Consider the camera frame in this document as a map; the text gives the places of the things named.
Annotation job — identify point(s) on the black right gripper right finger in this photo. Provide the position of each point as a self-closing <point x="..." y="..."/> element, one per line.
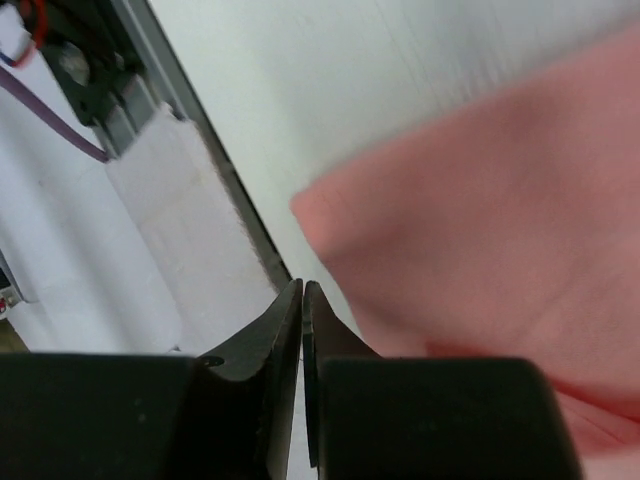
<point x="342" y="396"/>

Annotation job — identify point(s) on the white paper sheets front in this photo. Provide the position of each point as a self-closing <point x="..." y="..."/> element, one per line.
<point x="144" y="254"/>

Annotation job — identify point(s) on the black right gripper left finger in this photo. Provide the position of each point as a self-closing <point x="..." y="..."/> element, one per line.
<point x="245" y="430"/>

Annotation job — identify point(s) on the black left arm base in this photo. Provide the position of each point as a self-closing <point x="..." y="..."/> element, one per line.
<point x="88" y="50"/>

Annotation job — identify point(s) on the salmon pink t shirt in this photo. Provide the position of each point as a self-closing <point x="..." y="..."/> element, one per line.
<point x="510" y="227"/>

